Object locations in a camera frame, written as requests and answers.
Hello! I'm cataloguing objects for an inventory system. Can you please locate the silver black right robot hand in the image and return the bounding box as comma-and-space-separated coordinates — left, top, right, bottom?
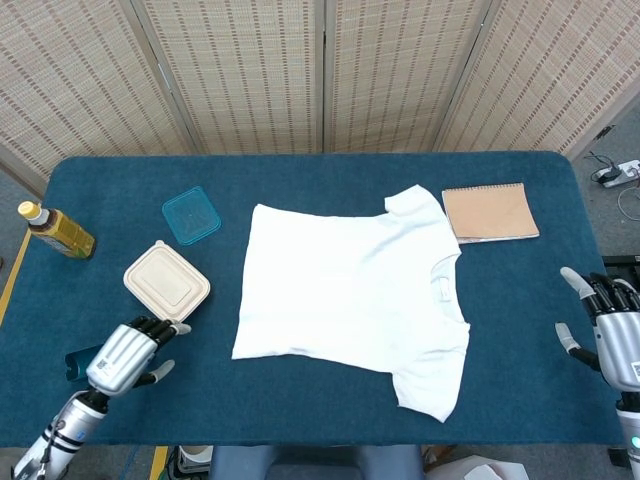
554, 266, 640, 394

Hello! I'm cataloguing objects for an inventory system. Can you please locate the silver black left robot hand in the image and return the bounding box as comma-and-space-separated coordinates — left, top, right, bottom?
84, 315, 193, 399

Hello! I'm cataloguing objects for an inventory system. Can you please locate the beige lidded food box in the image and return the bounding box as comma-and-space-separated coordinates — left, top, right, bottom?
123, 239, 212, 322

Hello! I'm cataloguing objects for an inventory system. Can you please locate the white T-shirt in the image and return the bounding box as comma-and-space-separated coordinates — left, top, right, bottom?
230, 183, 472, 424

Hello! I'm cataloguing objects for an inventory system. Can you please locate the dark teal open box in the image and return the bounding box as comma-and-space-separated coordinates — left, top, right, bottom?
64, 345, 101, 384

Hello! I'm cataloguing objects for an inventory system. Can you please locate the black rack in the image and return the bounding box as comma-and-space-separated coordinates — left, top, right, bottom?
601, 253, 640, 289

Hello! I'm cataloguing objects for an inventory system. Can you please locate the white container under table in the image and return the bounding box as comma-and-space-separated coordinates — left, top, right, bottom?
177, 444, 214, 474

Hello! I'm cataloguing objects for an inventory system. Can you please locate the yellow-capped tea bottle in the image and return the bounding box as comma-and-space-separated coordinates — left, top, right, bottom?
17, 200, 97, 261

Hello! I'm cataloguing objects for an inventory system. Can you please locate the blue square plastic lid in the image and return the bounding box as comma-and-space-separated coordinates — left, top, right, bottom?
161, 185, 223, 247

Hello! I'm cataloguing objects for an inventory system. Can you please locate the white power strip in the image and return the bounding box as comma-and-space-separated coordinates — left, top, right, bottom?
592, 158, 640, 189

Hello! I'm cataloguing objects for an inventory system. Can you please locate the brown spiral notebook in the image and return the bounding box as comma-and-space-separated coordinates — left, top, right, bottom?
441, 182, 541, 246

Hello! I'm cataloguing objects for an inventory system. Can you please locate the white paper sheet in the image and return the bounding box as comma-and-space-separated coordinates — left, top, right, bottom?
429, 454, 531, 480

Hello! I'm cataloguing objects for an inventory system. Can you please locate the blue plush table cover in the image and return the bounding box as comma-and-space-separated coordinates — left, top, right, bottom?
0, 151, 626, 449

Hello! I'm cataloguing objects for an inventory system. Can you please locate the woven folding screen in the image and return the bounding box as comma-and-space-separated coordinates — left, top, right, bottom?
0, 0, 640, 186

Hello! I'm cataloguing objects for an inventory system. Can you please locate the white floor cable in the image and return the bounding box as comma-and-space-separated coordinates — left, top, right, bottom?
617, 187, 640, 221

